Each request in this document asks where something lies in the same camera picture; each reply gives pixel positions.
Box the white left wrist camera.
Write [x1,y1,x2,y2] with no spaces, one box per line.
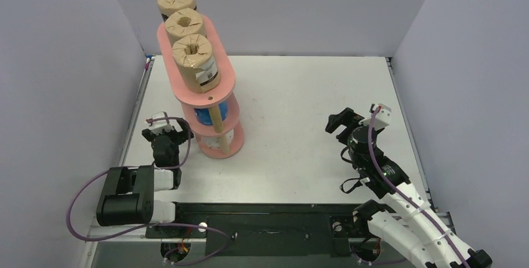
[146,112,174,135]

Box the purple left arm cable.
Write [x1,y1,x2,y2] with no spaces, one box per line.
[66,117,232,267]

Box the brown paper roll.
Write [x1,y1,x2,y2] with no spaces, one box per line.
[157,0,197,21]

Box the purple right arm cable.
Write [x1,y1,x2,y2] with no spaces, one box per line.
[351,107,474,268]

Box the brown roll front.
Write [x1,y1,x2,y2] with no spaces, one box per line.
[164,8,207,45]

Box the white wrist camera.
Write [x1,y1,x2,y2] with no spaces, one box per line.
[359,103,392,131]
[146,112,174,135]

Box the white dotted roll top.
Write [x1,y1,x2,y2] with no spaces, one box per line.
[225,129,234,146]

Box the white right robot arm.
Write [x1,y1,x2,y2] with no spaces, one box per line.
[325,104,493,267]

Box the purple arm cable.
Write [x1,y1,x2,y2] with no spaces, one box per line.
[66,117,232,267]
[351,107,474,268]

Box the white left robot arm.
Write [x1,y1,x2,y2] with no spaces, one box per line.
[96,118,194,237]

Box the white dotted roll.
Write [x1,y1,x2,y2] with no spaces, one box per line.
[201,136,222,149]
[225,129,234,146]

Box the pink three-tier shelf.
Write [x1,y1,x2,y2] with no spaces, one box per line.
[157,16,245,159]

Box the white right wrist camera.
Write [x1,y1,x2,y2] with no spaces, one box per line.
[359,103,392,131]

